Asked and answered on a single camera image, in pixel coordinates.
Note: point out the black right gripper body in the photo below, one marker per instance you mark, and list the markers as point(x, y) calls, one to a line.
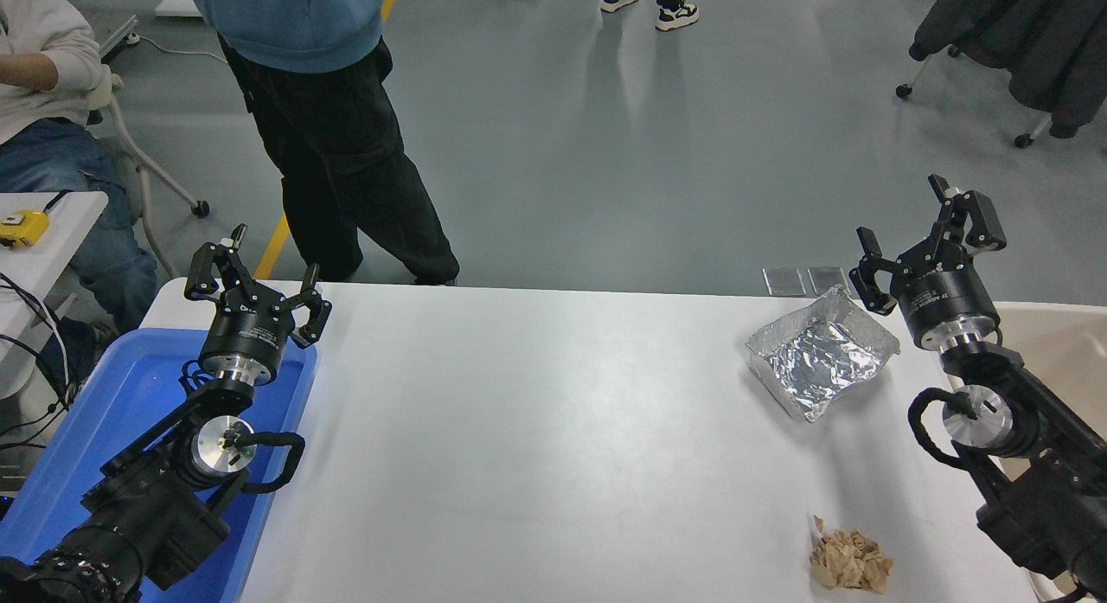
point(943, 300)

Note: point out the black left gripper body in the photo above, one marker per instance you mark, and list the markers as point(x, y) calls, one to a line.
point(246, 335)

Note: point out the person's forearm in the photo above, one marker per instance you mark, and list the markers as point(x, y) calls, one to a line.
point(26, 71)

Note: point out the crumpled tan paper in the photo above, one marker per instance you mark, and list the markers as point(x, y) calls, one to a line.
point(847, 561)

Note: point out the metal floor plate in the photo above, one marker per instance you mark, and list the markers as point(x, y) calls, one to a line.
point(783, 282)
point(827, 280)

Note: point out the crumpled foil tray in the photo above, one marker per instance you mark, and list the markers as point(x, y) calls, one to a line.
point(817, 361)

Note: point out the blue plastic tray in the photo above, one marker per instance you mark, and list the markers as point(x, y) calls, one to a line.
point(130, 387)

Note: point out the large pale bin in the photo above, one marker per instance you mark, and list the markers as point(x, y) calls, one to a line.
point(1064, 352)

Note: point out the white wheeled chair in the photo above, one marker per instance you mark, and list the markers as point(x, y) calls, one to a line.
point(143, 166)

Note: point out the person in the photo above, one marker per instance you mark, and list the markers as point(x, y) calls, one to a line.
point(52, 170)
point(337, 136)
point(675, 15)

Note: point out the white side table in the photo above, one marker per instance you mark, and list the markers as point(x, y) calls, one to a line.
point(52, 257)

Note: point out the dark coat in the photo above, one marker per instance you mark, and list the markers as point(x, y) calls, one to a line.
point(1029, 32)

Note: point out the yellow tape measure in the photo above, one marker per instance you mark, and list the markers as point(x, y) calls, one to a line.
point(22, 229)

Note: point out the grey flat board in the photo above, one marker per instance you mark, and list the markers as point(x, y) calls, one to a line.
point(121, 30)

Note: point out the wheeled chair frame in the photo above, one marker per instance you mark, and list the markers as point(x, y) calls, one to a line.
point(918, 73)

